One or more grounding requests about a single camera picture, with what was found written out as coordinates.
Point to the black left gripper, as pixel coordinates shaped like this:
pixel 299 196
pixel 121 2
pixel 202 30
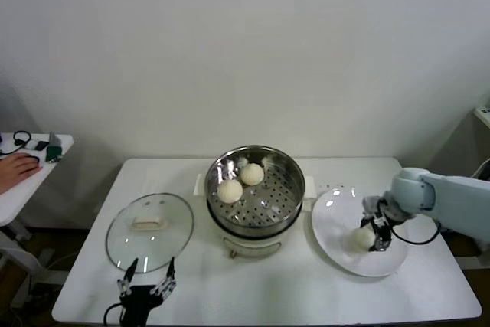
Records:
pixel 138 304

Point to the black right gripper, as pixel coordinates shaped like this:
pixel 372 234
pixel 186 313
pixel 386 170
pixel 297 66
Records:
pixel 383 220

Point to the white steamed baozi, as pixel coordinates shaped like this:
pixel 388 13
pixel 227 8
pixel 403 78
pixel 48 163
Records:
pixel 360 242
pixel 251 174
pixel 229 191

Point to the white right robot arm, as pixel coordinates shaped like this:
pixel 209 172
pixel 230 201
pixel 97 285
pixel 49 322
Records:
pixel 451 193

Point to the stainless steel steamer basket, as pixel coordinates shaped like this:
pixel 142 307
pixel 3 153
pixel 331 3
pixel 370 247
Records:
pixel 275 197

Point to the bystander bare hand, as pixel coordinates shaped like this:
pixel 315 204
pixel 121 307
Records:
pixel 17 168

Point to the white round plate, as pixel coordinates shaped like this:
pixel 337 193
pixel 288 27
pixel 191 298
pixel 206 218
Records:
pixel 333 220

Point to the white power strip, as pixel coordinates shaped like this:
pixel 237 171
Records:
pixel 331 186

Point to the white side table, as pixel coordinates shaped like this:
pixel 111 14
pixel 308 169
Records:
pixel 38 185

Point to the green handheld device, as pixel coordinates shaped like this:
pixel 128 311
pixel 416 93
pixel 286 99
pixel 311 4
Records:
pixel 53 151

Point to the small white black device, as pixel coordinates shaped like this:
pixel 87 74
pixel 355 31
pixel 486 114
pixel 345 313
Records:
pixel 35 146

